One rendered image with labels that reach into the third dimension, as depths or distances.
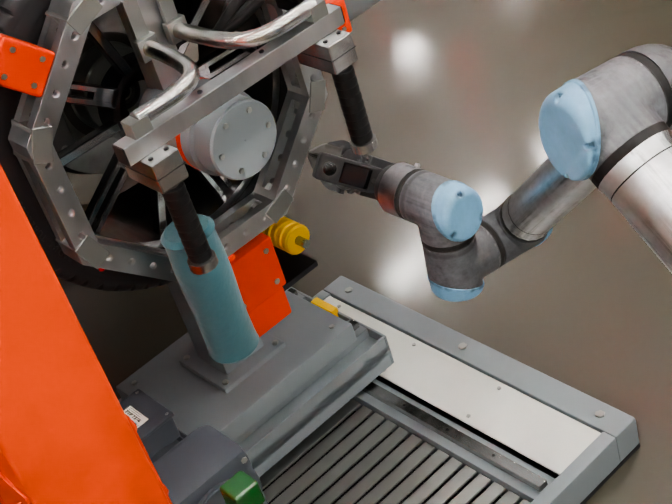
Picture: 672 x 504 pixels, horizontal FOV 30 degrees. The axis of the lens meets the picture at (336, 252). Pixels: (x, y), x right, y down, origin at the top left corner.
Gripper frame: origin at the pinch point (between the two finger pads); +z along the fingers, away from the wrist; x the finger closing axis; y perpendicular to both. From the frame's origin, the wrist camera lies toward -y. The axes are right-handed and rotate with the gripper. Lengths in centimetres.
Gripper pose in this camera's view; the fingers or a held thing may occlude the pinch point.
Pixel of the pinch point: (310, 154)
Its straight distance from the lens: 226.4
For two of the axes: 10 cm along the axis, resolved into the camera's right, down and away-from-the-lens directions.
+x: 3.3, -9.4, -1.1
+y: 6.8, 1.6, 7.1
